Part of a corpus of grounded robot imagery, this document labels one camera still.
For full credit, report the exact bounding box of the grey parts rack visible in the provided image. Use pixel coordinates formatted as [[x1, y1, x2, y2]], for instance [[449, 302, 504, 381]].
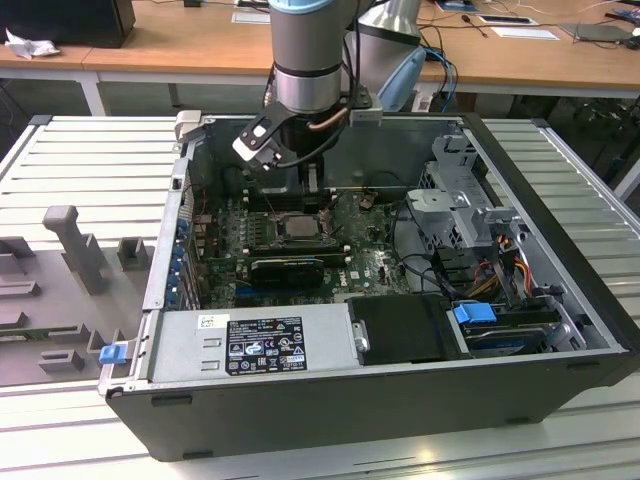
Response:
[[0, 204, 156, 389]]

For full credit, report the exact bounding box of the white tablet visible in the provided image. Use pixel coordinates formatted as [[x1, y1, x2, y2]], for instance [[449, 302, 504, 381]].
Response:
[[477, 14, 539, 26]]

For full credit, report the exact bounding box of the CPU socket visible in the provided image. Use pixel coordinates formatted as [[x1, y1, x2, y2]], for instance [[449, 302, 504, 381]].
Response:
[[272, 210, 334, 244]]

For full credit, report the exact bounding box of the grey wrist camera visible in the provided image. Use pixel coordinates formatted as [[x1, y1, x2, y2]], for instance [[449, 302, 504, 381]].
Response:
[[348, 105, 385, 127]]

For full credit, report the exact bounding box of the white paper sheet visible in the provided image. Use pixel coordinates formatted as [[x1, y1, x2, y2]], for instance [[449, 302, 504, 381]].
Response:
[[490, 25, 560, 41]]

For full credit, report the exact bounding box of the silver case latch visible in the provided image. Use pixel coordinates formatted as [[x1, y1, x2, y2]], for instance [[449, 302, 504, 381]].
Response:
[[173, 110, 204, 147]]

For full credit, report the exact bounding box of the silver drive cage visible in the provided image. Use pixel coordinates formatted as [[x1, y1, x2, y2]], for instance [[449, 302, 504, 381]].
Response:
[[404, 133, 531, 251]]

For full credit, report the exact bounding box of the hard disk in blue carrier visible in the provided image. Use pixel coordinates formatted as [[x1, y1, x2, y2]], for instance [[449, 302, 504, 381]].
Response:
[[452, 299, 551, 359]]

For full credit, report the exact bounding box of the black plastic shroud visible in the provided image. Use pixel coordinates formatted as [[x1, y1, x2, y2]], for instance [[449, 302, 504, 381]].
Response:
[[347, 294, 459, 365]]

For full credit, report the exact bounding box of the black open PC case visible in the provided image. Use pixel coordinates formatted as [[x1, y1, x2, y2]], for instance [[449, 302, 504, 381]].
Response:
[[104, 110, 632, 464]]

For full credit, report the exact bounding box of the crumpled white paper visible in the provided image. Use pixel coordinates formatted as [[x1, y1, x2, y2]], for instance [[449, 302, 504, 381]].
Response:
[[3, 27, 61, 61]]

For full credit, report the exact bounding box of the black computer box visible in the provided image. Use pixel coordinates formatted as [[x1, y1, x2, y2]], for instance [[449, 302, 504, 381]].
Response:
[[0, 0, 137, 50]]

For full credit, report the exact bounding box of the black graphics card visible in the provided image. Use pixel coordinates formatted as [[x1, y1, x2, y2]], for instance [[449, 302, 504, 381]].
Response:
[[249, 257, 325, 290]]

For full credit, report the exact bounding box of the black rating label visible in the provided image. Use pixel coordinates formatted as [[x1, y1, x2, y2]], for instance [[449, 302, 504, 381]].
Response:
[[225, 315, 307, 374]]

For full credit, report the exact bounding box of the silver power supply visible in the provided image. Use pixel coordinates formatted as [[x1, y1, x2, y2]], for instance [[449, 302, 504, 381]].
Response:
[[149, 307, 361, 384]]

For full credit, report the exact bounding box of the green motherboard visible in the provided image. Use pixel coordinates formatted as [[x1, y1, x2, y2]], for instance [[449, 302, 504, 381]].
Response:
[[199, 192, 416, 309]]

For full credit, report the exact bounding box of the wooden desk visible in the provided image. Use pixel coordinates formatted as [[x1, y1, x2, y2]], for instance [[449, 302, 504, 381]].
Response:
[[0, 0, 640, 99]]

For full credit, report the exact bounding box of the blue cable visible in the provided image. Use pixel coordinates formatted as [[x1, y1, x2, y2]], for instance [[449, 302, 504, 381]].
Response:
[[424, 47, 459, 101]]

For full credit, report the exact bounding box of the dark grey pad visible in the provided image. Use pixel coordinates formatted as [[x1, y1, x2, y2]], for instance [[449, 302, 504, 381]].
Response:
[[558, 22, 632, 44]]

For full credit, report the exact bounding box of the yellow red wire bundle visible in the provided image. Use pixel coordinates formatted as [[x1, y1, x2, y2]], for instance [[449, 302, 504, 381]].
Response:
[[469, 234, 534, 299]]

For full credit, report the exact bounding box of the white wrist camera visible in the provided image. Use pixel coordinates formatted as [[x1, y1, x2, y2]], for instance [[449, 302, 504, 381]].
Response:
[[231, 113, 282, 174]]

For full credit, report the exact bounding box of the black camera cable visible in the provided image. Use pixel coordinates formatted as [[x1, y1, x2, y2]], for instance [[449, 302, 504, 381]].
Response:
[[272, 112, 351, 171]]

